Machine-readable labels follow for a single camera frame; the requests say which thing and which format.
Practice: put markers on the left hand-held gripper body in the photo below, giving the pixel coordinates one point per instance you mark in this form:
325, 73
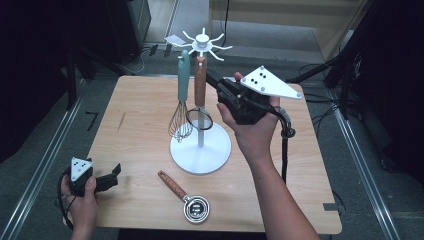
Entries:
80, 173

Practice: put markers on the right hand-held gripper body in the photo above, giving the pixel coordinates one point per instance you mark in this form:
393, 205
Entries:
256, 100

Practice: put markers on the white utensil rack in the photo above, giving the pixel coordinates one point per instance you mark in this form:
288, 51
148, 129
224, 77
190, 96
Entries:
213, 156

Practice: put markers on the person's left hand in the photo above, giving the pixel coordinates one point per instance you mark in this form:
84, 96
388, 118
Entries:
83, 210

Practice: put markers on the person's right hand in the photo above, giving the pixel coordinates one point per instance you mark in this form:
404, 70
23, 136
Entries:
255, 140

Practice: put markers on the white paper tag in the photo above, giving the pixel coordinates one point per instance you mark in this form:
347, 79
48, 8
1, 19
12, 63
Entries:
172, 40

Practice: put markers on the light wooden cabinet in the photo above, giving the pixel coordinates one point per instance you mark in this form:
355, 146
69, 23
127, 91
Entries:
333, 20

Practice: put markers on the black cabinet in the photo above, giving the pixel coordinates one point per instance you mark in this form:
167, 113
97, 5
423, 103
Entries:
113, 30

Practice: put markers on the dark curtain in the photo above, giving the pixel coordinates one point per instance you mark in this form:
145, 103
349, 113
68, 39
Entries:
30, 66
396, 83

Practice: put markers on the metal floor rail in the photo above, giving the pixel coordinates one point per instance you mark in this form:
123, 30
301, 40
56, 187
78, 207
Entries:
40, 173
360, 156

